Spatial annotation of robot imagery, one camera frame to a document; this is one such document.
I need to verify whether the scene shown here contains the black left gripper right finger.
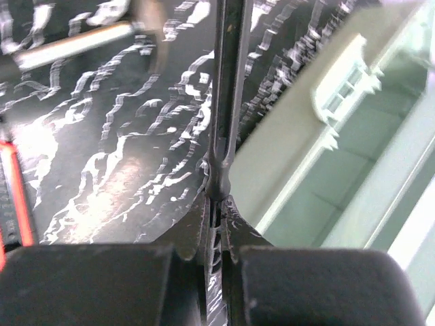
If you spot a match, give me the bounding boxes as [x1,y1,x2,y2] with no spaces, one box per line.
[222,198,425,325]

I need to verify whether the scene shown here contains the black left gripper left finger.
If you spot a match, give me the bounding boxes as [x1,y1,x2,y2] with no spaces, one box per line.
[1,195,209,325]

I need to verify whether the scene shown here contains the clear green tool box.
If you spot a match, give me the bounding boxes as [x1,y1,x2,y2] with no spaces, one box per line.
[230,1,434,307]

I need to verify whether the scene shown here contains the steel claw hammer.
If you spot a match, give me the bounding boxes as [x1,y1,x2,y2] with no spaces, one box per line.
[1,1,168,82]

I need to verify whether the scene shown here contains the black handled tool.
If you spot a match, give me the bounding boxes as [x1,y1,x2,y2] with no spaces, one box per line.
[205,1,254,325]

